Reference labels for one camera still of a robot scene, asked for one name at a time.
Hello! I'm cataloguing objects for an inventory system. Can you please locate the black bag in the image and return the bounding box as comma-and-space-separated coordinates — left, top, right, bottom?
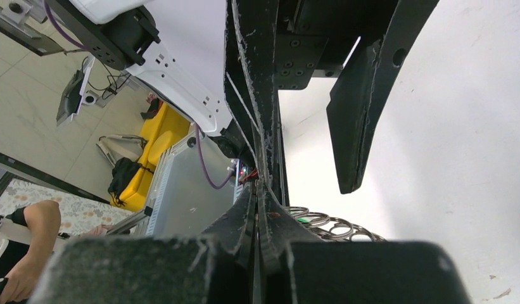
108, 157, 154, 208

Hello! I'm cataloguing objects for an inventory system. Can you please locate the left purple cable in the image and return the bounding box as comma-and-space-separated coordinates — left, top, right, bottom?
194, 122, 238, 191

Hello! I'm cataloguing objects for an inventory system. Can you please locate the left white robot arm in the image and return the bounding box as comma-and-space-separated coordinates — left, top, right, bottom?
44, 1, 437, 205

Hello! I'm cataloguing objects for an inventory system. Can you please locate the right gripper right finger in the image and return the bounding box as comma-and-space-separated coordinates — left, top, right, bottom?
257, 186, 470, 303

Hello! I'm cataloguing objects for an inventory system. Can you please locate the left controller board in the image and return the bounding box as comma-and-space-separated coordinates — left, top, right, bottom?
237, 166, 258, 183

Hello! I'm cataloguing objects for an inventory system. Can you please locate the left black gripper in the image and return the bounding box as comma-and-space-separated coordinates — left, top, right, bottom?
224, 0, 438, 206

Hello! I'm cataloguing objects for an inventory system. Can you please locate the floral patterned mat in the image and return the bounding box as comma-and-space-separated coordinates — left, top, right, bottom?
0, 179, 132, 235

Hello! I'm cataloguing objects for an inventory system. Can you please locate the person forearm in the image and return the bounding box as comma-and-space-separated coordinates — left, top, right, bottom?
0, 200, 61, 303

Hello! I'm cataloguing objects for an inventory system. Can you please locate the yellow chair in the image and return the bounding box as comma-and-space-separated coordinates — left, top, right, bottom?
110, 104, 190, 212

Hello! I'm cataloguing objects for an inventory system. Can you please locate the metal disc with key rings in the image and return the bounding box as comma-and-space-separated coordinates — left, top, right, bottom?
284, 206, 386, 242

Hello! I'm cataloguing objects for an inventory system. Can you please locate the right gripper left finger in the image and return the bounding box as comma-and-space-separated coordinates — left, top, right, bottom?
30, 185, 255, 303

